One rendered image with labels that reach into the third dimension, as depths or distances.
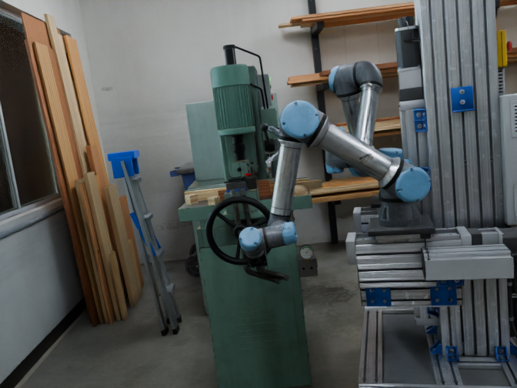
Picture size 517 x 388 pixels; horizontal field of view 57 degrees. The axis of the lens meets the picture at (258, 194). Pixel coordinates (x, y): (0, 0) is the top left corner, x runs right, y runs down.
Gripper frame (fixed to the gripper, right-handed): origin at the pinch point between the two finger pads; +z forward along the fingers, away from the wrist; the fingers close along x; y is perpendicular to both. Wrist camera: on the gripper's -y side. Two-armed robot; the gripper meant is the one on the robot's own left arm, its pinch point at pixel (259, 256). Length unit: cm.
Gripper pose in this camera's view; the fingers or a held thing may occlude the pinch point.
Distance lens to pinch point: 191.4
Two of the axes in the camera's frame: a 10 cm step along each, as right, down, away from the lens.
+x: 9.9, -1.1, -0.7
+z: 1.0, 3.6, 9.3
